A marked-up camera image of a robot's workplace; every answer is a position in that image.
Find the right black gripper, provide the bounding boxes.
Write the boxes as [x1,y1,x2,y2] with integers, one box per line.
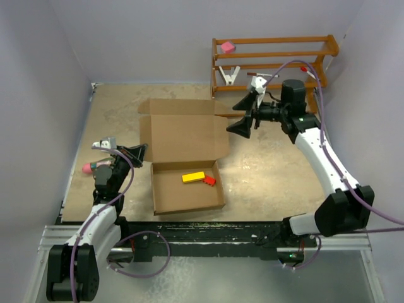
[226,92,288,140]

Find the brown-capped white marker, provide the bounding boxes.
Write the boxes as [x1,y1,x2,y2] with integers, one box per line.
[247,72,279,78]

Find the red-capped white marker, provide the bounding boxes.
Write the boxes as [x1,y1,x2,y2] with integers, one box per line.
[300,66,320,81]

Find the yellow toy block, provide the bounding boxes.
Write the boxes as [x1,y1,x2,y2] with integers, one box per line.
[181,171,205,183]

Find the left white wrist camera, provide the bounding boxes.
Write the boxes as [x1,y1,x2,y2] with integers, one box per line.
[92,136,117,153]

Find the white clamp tool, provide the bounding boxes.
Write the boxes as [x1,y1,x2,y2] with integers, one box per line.
[218,66,241,86]

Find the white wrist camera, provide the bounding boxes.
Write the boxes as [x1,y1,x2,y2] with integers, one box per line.
[247,76,267,108]
[92,136,117,153]

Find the brown cardboard box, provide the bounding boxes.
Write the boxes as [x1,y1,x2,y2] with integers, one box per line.
[138,98,240,215]

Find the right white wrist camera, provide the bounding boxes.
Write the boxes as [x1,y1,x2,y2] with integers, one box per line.
[247,76,267,108]

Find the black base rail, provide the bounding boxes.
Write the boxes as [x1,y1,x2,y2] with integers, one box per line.
[107,221,317,263]

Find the red toy brick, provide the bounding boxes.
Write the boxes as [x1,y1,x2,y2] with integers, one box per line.
[203,175,217,186]

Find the small pink green object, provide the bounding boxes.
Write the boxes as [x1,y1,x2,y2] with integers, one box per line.
[81,157,114,174]

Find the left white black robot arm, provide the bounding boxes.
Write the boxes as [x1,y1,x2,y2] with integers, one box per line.
[46,144,148,302]

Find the aluminium extrusion frame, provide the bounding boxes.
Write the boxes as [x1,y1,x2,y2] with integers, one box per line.
[23,82,386,303]

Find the pink eraser block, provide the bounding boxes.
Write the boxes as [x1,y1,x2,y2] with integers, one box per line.
[220,41,236,54]

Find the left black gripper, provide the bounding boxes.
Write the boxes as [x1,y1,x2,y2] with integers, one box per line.
[109,143,146,193]

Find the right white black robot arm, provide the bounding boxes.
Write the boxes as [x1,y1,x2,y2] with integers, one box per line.
[227,76,374,247]

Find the wooden three-tier rack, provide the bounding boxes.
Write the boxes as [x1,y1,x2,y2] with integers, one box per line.
[210,35,340,113]

